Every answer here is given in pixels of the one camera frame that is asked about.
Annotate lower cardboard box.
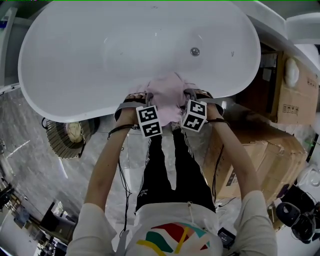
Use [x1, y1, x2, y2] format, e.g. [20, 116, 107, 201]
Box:
[203, 124, 271, 201]

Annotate black wrist strap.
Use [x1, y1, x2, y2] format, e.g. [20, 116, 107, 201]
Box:
[206, 118, 231, 127]
[107, 123, 141, 141]

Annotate striped laundry basket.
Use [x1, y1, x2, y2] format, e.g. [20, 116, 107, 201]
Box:
[41, 116, 101, 160]

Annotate person's left hand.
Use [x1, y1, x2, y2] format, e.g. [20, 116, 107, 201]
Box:
[125, 92, 149, 102]

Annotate dark smartphone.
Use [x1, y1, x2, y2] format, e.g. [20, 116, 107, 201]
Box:
[279, 184, 291, 201]

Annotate person's white printed shirt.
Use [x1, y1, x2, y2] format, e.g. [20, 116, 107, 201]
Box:
[65, 192, 278, 256]

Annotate white ceramic fixture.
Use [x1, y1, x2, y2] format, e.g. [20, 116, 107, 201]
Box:
[297, 164, 320, 188]

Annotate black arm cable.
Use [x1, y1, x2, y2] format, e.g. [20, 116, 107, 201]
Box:
[117, 147, 133, 233]
[211, 143, 226, 203]

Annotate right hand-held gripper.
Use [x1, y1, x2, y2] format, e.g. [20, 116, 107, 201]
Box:
[180, 87, 225, 133]

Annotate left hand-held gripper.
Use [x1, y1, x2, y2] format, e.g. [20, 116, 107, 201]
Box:
[114, 92, 163, 139]

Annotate printed cardboard box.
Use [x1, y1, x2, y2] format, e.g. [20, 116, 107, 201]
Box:
[237, 42, 320, 126]

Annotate small black waist box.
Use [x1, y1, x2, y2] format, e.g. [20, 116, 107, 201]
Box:
[217, 226, 236, 250]

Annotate white oval bathtub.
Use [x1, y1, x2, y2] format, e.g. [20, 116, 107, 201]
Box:
[17, 0, 262, 123]

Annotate pink cloth garment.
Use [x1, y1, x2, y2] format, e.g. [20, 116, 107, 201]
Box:
[128, 71, 201, 128]

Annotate person's right forearm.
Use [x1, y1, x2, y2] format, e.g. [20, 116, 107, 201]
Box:
[206, 103, 263, 201]

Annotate person's right hand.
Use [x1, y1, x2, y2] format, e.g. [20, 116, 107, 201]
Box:
[196, 90, 215, 99]

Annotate cream clothes bundle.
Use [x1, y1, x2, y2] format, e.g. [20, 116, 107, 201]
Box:
[64, 121, 83, 144]

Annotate black headset device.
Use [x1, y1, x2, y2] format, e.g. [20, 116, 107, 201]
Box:
[276, 199, 320, 245]

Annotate person's black trousers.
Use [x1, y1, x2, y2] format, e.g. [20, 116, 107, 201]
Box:
[134, 126, 217, 216]

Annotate person's left forearm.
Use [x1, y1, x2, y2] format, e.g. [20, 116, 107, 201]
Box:
[83, 106, 141, 216]

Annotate white rounded lump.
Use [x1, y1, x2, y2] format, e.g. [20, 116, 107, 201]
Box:
[284, 57, 300, 88]

